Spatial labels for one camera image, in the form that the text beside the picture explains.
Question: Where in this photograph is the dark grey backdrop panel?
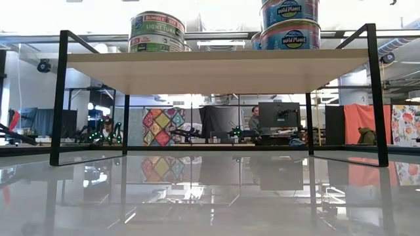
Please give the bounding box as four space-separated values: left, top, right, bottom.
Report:
198 105 244 139

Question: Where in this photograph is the wooden background table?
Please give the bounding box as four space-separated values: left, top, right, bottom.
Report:
163 142 257 148

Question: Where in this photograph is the person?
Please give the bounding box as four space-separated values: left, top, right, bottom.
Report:
100 116 117 139
247 105 263 136

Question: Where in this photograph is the colourful patchwork quilt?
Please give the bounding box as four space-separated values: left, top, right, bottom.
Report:
141 107 187 147

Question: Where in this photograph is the black computer monitor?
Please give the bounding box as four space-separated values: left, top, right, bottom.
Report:
257 101 301 129

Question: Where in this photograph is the white ceiling light fixture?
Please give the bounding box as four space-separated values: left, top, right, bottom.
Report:
196 39 246 50

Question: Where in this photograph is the black cabinet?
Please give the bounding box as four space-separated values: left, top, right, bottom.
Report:
325 104 346 146

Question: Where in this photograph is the orange cloth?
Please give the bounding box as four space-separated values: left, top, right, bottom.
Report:
343 103 392 146

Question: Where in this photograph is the olive green bag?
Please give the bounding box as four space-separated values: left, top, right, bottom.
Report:
356 127 377 146

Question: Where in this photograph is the blue-grey cloth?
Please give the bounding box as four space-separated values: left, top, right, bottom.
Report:
18 107 56 137

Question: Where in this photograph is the floral patterned cloth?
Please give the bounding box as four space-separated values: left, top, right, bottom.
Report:
390 104 420 148

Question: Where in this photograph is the small red tag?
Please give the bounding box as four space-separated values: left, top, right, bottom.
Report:
8 110 21 131

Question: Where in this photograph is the wooden shelf black metal frame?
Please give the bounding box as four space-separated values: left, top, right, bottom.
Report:
49 22 390 168

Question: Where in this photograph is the black ceiling dome camera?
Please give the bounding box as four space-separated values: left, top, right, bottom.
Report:
380 52 396 65
36 58 53 73

